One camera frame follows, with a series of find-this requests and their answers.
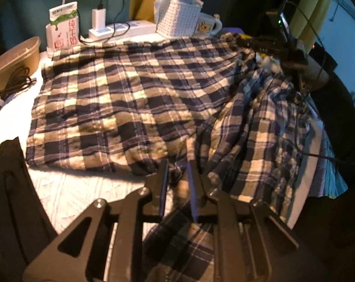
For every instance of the teal curtain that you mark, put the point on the teal curtain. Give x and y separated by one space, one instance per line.
33 0

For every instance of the white cartoon mug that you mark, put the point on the white cartoon mug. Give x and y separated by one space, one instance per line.
205 25

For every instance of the brown plastic container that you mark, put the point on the brown plastic container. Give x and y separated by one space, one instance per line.
10 61

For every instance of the white perforated basket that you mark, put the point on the white perforated basket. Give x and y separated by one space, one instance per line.
179 17

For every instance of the white usb charger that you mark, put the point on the white usb charger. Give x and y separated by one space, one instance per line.
98 19

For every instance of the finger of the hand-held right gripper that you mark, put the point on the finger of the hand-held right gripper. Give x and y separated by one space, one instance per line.
255 44

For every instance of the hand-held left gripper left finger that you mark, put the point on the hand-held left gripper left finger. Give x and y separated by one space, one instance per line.
163 188

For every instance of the milk carton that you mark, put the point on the milk carton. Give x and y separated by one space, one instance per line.
64 26

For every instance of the purple object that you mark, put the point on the purple object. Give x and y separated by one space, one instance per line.
233 30

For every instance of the dark cloth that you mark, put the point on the dark cloth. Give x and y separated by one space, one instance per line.
10 211

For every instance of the blue striped sheet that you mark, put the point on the blue striped sheet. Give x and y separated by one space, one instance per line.
330 176

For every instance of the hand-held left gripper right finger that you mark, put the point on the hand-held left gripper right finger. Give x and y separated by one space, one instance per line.
192 191

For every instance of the plaid flannel shirt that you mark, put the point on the plaid flannel shirt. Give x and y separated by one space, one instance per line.
136 94

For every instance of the white power strip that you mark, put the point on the white power strip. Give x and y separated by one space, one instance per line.
133 28

